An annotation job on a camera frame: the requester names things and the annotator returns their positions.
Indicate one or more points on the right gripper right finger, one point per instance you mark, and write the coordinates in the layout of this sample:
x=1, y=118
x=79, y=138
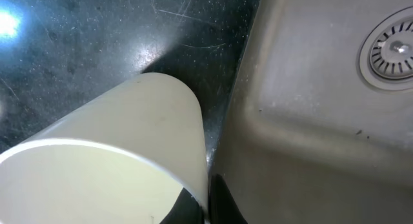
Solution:
x=222, y=204

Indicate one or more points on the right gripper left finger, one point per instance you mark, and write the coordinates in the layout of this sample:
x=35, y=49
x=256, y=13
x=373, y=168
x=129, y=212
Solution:
x=185, y=211

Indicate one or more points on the white cup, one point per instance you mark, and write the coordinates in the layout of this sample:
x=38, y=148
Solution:
x=145, y=120

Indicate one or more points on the steel sink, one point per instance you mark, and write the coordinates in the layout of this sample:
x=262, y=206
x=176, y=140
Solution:
x=322, y=104

